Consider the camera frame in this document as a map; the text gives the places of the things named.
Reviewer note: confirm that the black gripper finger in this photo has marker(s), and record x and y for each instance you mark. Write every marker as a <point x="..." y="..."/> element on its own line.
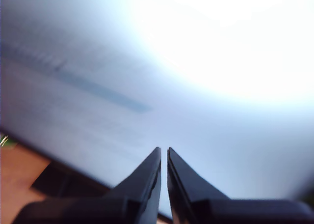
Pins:
<point x="184" y="192"/>
<point x="144" y="192"/>

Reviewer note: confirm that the black Huawei monitor white screen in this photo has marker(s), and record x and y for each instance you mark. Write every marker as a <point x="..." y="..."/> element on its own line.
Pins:
<point x="98" y="62"/>

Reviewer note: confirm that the green white snack bag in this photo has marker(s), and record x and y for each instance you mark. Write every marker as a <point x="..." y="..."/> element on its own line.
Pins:
<point x="3" y="141"/>

